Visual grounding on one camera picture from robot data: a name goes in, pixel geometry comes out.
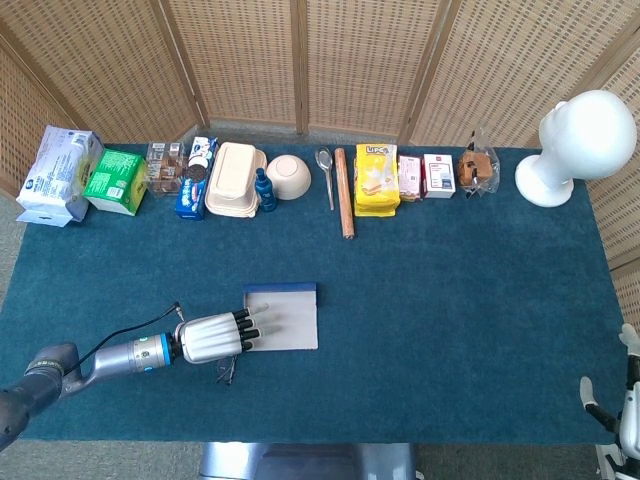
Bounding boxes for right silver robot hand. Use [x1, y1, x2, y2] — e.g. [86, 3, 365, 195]
[578, 323, 640, 471]

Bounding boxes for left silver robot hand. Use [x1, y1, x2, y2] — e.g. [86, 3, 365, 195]
[172, 299, 284, 366]

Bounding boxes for thin-framed eyeglasses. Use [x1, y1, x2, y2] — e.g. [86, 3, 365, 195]
[214, 352, 241, 386]

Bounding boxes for blue grey glasses case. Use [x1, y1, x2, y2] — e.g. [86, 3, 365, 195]
[242, 282, 320, 353]

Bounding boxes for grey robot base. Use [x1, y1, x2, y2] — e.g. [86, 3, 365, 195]
[198, 442, 419, 480]

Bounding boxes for blue Oreo cookie box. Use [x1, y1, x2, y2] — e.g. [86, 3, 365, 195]
[173, 135, 220, 222]

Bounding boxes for blue spray bottle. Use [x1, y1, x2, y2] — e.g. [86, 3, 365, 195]
[253, 167, 278, 213]

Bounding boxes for beige lidded lunch box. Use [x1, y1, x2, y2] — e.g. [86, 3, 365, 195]
[203, 141, 269, 220]

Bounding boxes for clear plastic cookie box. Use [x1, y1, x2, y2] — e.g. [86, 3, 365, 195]
[144, 141, 187, 198]

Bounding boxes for beige upturned bowl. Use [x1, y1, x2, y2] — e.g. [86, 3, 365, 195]
[265, 153, 313, 202]

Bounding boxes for green tissue pack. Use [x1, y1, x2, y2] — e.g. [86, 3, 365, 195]
[82, 148, 150, 218]

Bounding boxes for blue carpet table cover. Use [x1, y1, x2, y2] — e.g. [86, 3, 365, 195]
[0, 143, 626, 446]

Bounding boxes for wooden rolling pin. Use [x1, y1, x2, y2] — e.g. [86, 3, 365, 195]
[333, 147, 357, 240]

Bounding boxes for metal spoon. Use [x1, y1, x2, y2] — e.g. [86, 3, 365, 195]
[314, 146, 336, 212]

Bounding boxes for yellow biscuit pack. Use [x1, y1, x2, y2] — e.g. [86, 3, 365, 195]
[353, 143, 402, 218]

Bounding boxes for white blue paper pack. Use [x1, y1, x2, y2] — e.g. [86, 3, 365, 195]
[14, 124, 105, 229]

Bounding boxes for clear bag of pastries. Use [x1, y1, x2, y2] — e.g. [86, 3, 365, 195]
[457, 124, 502, 199]

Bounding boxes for white red box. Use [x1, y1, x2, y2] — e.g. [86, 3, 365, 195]
[422, 152, 457, 200]

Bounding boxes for wicker folding screen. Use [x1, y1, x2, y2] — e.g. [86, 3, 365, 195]
[0, 0, 640, 321]

